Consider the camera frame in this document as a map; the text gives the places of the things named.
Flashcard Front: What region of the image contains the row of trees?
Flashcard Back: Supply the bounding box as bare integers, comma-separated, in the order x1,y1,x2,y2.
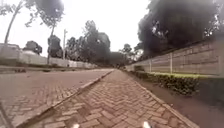
0,0,116,66
119,0,224,58

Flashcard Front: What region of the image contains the grey stone kerb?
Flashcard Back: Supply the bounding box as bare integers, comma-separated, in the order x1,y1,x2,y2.
13,69,115,128

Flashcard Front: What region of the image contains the red brick path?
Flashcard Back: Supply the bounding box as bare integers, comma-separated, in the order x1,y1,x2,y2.
24,69,201,128

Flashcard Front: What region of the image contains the pole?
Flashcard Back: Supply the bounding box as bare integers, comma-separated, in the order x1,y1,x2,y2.
62,28,69,61

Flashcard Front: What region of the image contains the low green hedge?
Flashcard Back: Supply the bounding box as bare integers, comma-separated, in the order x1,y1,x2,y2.
131,69,224,98

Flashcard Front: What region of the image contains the red brick road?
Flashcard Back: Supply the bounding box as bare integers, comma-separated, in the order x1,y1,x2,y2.
0,68,114,128

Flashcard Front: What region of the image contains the dark earth verge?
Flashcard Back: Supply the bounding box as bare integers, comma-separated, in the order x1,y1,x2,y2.
0,64,104,74

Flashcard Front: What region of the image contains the brown dirt strip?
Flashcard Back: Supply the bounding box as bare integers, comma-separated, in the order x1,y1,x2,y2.
124,69,224,128

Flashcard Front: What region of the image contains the pale concrete wall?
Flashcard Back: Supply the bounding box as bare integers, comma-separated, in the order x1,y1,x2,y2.
0,43,99,69

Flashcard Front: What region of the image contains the grey block wall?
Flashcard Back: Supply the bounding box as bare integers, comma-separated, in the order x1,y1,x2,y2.
124,36,224,77

